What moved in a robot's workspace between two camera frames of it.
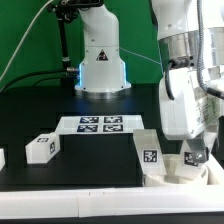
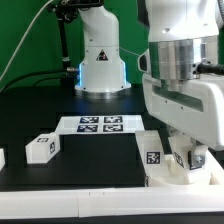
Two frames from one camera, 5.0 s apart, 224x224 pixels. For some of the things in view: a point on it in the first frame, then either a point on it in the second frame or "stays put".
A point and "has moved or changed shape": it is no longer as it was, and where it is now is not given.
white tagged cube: (42, 148) stays put
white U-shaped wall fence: (18, 204) stays put
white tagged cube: (150, 152) stays put
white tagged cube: (188, 160) has moved or changed shape
